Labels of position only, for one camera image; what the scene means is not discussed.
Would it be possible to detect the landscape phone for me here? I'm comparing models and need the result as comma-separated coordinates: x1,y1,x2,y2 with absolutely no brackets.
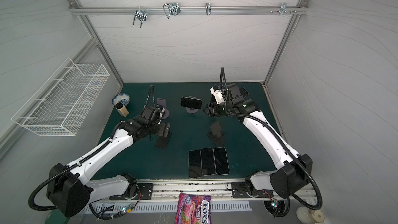
180,96,203,110
188,150,203,178

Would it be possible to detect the black stand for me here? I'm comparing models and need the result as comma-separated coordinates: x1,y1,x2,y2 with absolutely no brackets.
155,131,172,149
208,121,226,147

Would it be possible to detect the purple phone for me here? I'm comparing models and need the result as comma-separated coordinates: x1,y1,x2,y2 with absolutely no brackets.
201,148,216,176

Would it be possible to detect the white-edged phone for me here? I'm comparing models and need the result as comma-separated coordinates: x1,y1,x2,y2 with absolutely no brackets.
214,147,230,175

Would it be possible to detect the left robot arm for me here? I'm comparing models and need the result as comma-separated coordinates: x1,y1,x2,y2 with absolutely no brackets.
28,104,171,217

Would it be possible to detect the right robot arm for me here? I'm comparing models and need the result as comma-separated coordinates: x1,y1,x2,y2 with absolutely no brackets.
203,68,323,217

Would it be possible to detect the round stand of middle phone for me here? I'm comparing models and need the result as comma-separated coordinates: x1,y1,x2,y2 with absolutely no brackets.
186,107,199,114

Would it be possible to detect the tilted far right phone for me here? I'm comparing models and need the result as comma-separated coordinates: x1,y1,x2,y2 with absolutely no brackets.
239,87,248,98

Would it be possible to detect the round stand far left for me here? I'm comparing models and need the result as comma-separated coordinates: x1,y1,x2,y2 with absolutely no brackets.
157,98,170,119

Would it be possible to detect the blue white bowl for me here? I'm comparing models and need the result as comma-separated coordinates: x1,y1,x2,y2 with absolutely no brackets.
112,93,130,106

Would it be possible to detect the Fox's candy bag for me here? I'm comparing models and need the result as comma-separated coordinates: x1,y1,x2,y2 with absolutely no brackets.
175,192,211,224

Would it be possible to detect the metal clamp small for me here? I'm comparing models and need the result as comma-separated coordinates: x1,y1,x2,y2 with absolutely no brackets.
205,3,211,16

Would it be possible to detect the metal clamp middle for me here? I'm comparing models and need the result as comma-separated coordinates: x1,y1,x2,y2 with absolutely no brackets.
163,3,181,19

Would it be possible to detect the metal clamp left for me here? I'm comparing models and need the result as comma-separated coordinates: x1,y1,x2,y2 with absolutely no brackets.
132,8,147,28

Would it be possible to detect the metal clamp right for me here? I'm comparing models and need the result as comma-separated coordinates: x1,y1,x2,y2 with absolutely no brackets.
269,3,297,16

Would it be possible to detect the green lid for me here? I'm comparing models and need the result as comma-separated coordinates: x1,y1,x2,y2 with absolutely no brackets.
44,209,69,224

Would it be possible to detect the white round container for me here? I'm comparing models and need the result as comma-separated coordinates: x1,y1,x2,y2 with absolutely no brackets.
296,206,325,224

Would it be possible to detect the aluminium crossbar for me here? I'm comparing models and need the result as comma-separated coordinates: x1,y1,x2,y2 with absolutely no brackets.
69,5,309,16

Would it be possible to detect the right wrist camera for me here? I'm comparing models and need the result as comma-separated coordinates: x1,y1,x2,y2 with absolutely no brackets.
210,86,224,105

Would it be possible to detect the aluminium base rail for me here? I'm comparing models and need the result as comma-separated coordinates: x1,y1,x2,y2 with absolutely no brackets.
90,178,318,205

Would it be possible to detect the white wire basket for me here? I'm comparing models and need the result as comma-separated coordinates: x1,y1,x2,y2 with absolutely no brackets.
11,58,110,136

